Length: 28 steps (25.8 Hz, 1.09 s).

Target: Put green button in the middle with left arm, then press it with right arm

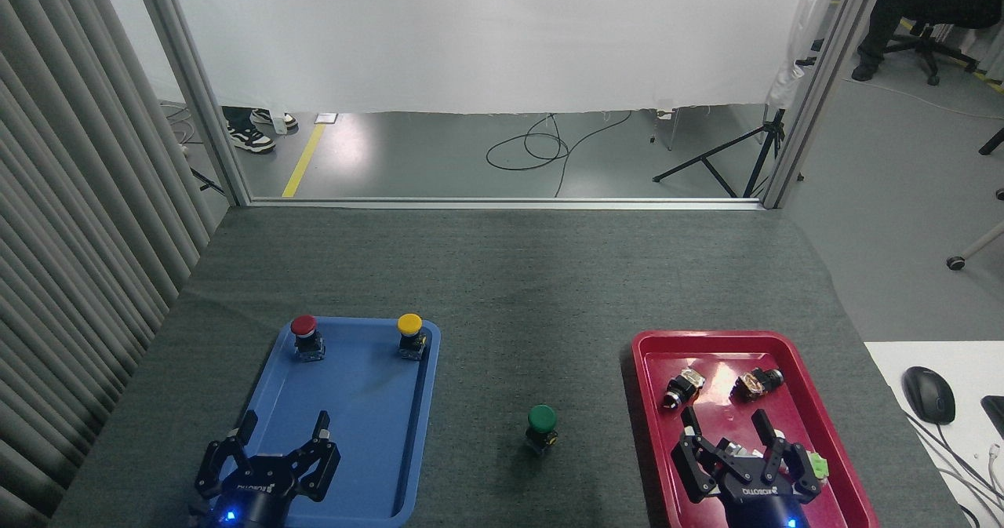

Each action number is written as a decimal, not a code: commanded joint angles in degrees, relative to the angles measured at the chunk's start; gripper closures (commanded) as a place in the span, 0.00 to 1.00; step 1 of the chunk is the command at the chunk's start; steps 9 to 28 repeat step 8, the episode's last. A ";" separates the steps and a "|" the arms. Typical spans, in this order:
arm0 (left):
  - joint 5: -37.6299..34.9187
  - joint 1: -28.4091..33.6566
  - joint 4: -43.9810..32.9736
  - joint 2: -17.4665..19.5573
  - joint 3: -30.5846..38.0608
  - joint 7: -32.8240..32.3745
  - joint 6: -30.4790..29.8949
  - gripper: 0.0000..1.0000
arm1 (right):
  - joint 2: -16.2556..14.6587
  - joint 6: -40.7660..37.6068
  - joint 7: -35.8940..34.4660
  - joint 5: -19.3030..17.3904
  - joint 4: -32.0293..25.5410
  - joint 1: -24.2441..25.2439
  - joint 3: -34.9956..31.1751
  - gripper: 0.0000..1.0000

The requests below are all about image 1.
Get white desk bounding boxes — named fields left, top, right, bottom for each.
left=864, top=340, right=1004, bottom=528

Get yellow floor tape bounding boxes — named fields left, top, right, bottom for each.
left=282, top=123, right=326, bottom=198

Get green push button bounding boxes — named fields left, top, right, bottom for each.
left=525, top=404, right=560, bottom=457

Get standing person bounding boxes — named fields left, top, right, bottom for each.
left=221, top=106, right=300, bottom=155

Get white desk cables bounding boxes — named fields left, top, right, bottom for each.
left=902, top=410, right=1004, bottom=528

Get black computer mouse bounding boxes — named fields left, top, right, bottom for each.
left=901, top=366, right=957, bottom=425

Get black floor cable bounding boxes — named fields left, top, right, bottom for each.
left=486, top=111, right=633, bottom=198

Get silver frame rail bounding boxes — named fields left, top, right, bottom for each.
left=248, top=197, right=768, bottom=212

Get black knob selector switch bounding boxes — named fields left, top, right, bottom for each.
left=663, top=368, right=705, bottom=411

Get blue plastic tray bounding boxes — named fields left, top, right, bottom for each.
left=209, top=316, right=442, bottom=528

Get red push button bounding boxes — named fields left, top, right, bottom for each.
left=290, top=315, right=326, bottom=362

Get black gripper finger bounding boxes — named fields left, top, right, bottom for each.
left=751, top=408, right=823, bottom=504
left=195, top=410, right=260, bottom=501
left=286, top=410, right=342, bottom=504
left=671, top=406, right=748, bottom=504

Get grey pleated curtain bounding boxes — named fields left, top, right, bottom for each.
left=0, top=0, right=219, bottom=528

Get black tripod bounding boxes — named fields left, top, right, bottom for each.
left=652, top=109, right=804, bottom=199

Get yellow push button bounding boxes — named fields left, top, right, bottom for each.
left=396, top=313, right=429, bottom=361

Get white backdrop curtain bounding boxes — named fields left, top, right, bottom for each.
left=94, top=0, right=840, bottom=115

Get silver frame post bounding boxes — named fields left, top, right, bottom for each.
left=129, top=0, right=253, bottom=207
left=762, top=0, right=895, bottom=210

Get black office chair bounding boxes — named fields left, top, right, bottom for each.
left=882, top=10, right=981, bottom=86

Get white stand leg with wheel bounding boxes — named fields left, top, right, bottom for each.
left=945, top=222, right=1004, bottom=271

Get seated person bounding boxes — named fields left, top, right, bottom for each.
left=851, top=0, right=1004, bottom=82

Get black brass-backed switch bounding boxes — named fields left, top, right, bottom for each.
left=731, top=367, right=785, bottom=402

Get red plastic tray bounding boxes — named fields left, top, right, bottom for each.
left=631, top=330, right=881, bottom=528

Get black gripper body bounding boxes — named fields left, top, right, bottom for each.
left=715, top=469, right=810, bottom=528
left=206, top=472, right=305, bottom=528

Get green-tipped silver switch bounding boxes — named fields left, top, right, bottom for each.
left=720, top=439, right=831, bottom=483

